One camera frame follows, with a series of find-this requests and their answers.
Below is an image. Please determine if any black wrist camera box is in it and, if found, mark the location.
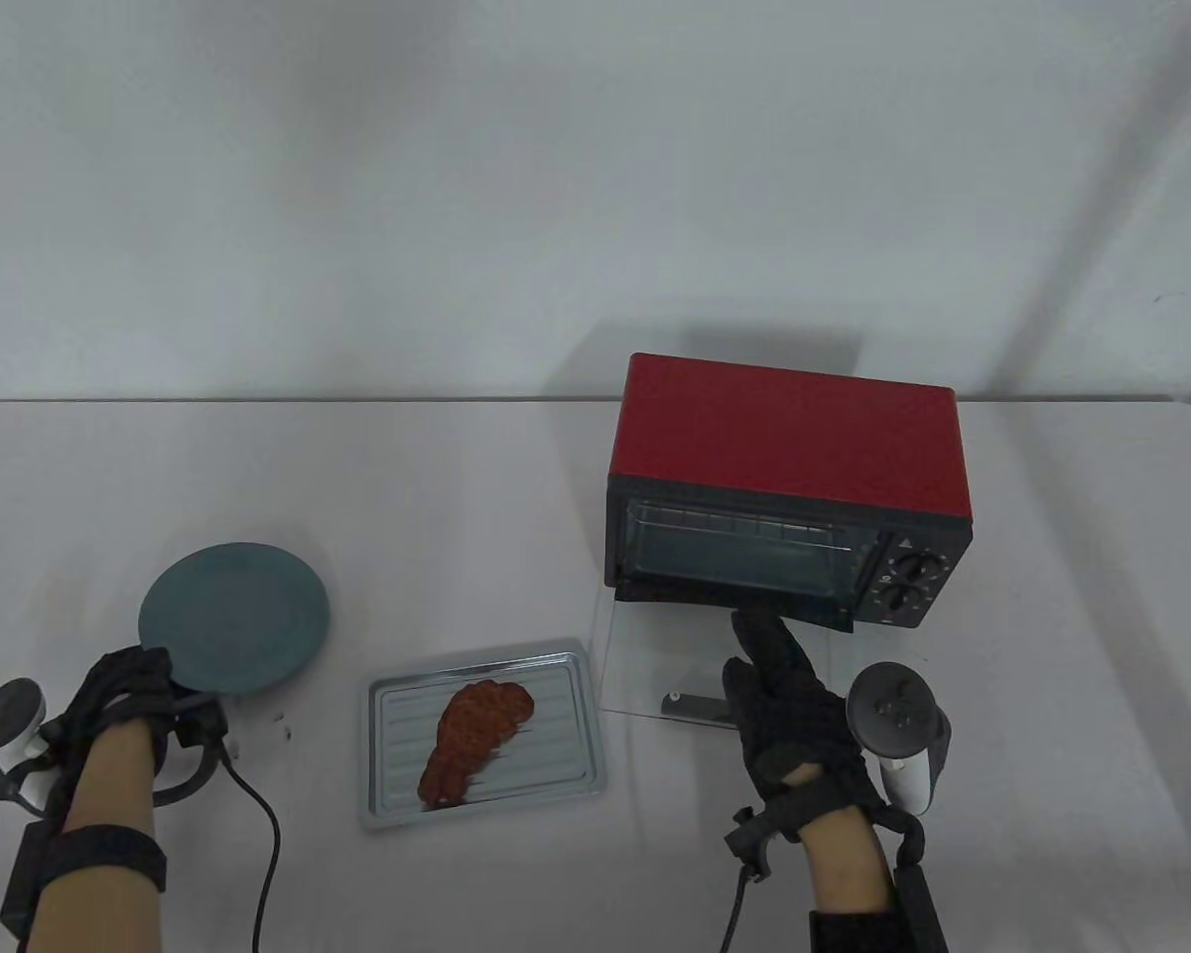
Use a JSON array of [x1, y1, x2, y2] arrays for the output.
[[893, 862, 951, 953], [0, 822, 53, 936]]

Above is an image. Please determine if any red toaster oven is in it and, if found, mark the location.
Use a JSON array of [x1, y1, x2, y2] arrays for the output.
[[603, 352, 976, 631]]

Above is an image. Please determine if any metal baking tray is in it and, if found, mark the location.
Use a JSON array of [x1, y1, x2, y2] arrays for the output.
[[359, 637, 609, 834]]

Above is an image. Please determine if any person's right hand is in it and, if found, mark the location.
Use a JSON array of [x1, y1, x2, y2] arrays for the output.
[[722, 608, 870, 807]]

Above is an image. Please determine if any brown grilled meat piece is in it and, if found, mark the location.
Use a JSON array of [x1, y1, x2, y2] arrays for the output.
[[417, 679, 537, 808]]

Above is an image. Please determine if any teal round plate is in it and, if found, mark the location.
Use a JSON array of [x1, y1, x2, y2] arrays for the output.
[[138, 541, 332, 702]]

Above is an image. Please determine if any black and white wrist controller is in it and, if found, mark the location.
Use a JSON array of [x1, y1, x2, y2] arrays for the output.
[[846, 661, 954, 819], [0, 678, 59, 817]]

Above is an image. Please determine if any black wrist strap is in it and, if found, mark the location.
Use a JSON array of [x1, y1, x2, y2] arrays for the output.
[[34, 824, 171, 896], [807, 908, 900, 953]]

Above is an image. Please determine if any black glove cable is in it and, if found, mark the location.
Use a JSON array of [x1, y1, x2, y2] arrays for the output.
[[220, 762, 283, 953], [719, 862, 757, 953]]

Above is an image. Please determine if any person's left forearm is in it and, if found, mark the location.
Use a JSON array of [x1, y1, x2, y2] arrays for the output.
[[32, 717, 172, 953]]

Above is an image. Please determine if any person's right forearm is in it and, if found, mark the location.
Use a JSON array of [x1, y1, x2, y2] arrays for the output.
[[799, 806, 900, 953]]

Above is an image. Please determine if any person's left hand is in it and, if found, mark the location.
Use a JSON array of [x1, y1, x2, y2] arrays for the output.
[[55, 646, 230, 787]]

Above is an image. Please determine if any glass oven door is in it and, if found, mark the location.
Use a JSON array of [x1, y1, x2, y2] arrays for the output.
[[595, 584, 857, 734]]

